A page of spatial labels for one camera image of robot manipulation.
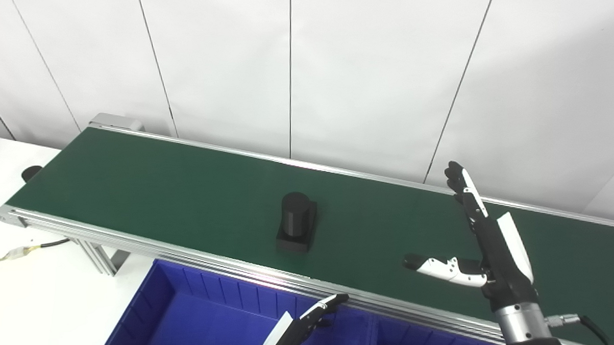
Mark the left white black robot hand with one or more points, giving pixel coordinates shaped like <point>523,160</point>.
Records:
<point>297,333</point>

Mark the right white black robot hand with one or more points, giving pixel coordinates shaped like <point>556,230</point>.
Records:
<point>504,267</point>

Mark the black cylinder part square base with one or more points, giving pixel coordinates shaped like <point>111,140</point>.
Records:
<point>296,219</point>

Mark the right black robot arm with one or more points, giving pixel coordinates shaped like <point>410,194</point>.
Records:
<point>522,328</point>

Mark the blue plastic bin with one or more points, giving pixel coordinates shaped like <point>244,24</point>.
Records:
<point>200,324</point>
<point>425,339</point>

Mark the green conveyor belt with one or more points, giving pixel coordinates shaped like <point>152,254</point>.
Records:
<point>136,245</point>
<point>185,187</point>

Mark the aluminium conveyor leg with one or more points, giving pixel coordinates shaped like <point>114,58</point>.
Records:
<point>98,256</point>

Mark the grey conveyor motor housing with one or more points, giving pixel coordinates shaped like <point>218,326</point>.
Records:
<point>116,122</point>

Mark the small black round object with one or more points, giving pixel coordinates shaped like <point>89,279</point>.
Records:
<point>31,173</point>

